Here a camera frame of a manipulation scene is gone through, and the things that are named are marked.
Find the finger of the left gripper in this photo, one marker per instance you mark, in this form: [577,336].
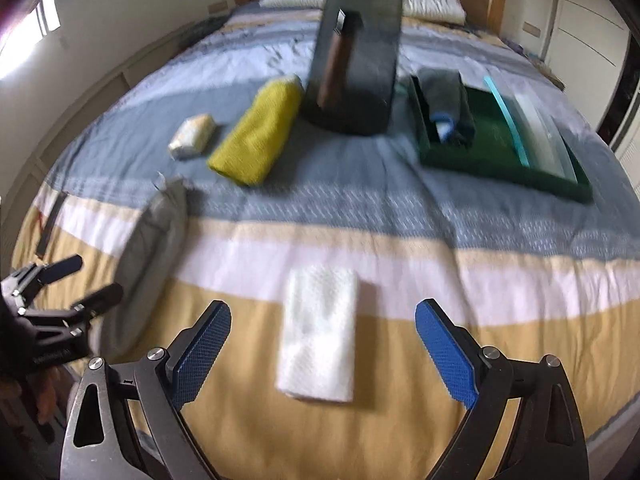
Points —
[54,272]
[98,302]

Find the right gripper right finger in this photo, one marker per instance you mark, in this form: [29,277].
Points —
[451,350]

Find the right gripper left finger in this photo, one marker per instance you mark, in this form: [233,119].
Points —
[194,351]

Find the light grey cloth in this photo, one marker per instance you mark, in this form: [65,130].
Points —
[144,266]

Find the white knitted cloth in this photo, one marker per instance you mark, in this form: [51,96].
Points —
[317,346]

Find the clear zip bag teal seal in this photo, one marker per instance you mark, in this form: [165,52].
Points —
[536,140]

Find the dark grey fluffy towel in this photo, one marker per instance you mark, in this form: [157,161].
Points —
[448,113]

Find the striped bed quilt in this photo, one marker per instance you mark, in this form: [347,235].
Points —
[525,271]

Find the small cream cloth roll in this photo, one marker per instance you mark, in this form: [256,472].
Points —
[191,137]

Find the yellow towel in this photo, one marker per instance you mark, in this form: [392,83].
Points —
[248,153]

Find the green tray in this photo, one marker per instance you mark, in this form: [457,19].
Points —
[492,154]

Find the dark transparent plastic bag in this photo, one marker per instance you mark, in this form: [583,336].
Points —
[369,88]

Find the wooden nightstand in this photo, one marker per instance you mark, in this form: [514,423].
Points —
[545,71]

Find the white wardrobe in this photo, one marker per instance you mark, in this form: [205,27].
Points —
[594,54]

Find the brown bottle in bag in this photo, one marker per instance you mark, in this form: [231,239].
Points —
[345,31]

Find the wall socket left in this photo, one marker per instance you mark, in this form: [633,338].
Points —
[218,7]

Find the wall switch plate right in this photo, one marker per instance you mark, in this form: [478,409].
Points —
[531,29]

